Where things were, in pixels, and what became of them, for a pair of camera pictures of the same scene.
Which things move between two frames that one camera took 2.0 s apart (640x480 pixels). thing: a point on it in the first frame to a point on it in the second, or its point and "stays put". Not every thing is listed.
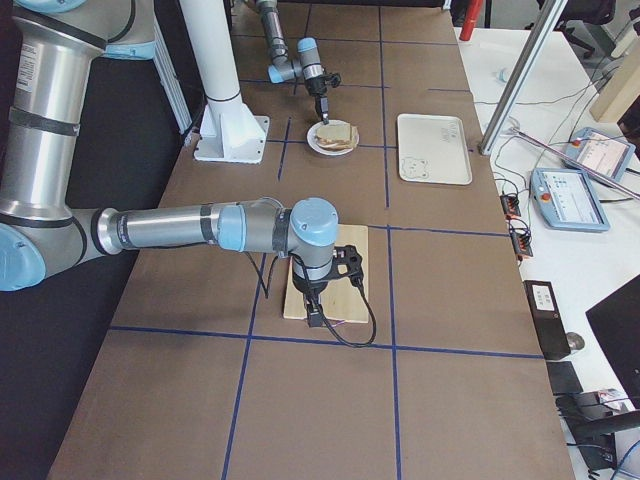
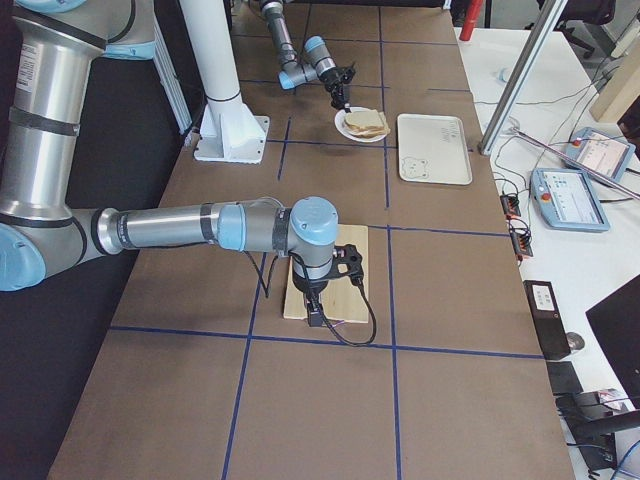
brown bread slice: x=334 y=131 to x=367 y=118
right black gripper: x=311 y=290 stays put
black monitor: x=616 y=322 stays put
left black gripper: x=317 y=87 to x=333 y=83
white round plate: x=312 y=140 to x=341 y=126
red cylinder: x=472 y=16 stays put
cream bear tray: x=432 y=149 stays put
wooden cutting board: x=344 y=300 stays put
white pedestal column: x=229 y=130 stays put
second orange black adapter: x=521 y=238 stays put
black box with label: x=548 y=319 stays put
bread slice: x=339 y=131 to x=367 y=122
